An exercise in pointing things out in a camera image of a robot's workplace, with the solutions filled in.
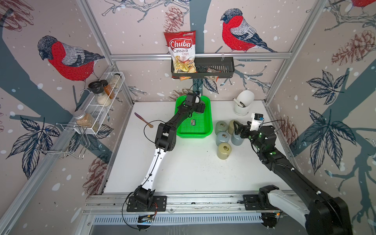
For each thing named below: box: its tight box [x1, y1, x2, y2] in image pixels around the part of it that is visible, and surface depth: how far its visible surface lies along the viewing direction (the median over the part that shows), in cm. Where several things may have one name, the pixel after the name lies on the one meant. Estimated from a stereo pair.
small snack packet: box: [204, 67, 222, 82], surface depth 92 cm
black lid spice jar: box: [88, 80, 112, 107], surface depth 73 cm
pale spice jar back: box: [109, 73, 122, 89], surface depth 87 cm
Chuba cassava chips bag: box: [163, 30, 197, 73], surface depth 85 cm
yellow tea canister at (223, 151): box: [216, 142, 232, 161], surface depth 87 cm
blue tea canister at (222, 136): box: [215, 131, 231, 147], surface depth 92 cm
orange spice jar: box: [99, 79, 115, 99], surface depth 78 cm
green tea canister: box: [214, 120, 229, 136], surface depth 98 cm
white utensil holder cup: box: [234, 90, 255, 117], surface depth 109 cm
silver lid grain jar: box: [72, 109, 95, 129], surface depth 62 cm
